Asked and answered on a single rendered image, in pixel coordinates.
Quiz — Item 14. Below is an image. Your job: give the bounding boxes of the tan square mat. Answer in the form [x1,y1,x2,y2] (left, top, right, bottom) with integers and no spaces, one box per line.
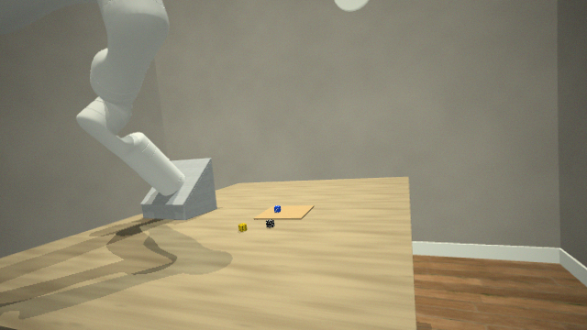
[254,205,314,220]

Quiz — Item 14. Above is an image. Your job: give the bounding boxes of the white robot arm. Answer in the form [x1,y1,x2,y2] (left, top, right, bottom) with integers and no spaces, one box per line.
[0,0,185,196]

